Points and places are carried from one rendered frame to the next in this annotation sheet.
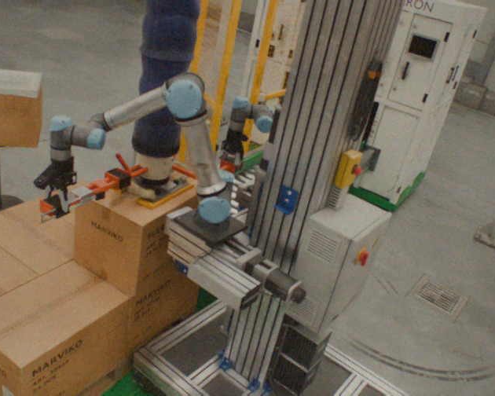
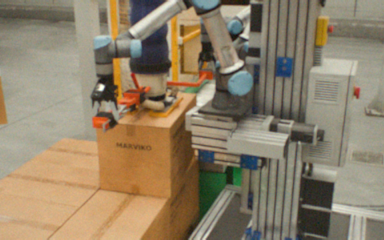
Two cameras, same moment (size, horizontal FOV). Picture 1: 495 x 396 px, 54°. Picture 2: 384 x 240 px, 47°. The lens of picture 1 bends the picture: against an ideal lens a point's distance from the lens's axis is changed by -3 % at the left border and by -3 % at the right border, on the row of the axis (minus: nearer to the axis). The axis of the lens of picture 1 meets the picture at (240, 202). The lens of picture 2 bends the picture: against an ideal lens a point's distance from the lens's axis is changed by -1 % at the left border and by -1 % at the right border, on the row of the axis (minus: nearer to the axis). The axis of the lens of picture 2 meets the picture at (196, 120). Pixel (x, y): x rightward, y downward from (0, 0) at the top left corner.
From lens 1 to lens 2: 80 cm
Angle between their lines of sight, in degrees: 13
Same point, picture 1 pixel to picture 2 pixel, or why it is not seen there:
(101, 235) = (129, 152)
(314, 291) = (327, 131)
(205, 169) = (229, 50)
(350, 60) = not seen: outside the picture
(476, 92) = not seen: hidden behind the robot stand
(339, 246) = (341, 85)
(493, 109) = not seen: hidden behind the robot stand
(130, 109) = (152, 21)
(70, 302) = (121, 216)
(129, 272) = (161, 176)
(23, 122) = not seen: outside the picture
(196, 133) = (219, 21)
